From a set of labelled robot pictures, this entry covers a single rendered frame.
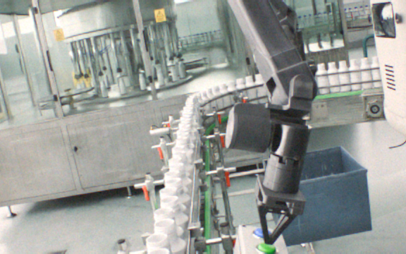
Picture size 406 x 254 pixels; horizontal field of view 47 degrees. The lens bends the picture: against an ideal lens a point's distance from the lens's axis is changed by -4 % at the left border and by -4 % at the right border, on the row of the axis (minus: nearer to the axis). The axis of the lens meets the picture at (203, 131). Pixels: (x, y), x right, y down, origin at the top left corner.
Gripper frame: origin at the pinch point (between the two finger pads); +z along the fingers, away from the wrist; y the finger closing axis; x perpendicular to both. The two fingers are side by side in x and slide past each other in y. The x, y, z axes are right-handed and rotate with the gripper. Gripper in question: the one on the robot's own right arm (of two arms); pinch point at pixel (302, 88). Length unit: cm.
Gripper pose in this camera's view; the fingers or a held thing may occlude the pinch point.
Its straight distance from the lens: 166.7
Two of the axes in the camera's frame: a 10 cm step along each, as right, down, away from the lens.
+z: 1.9, 9.6, 2.1
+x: -0.3, 2.2, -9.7
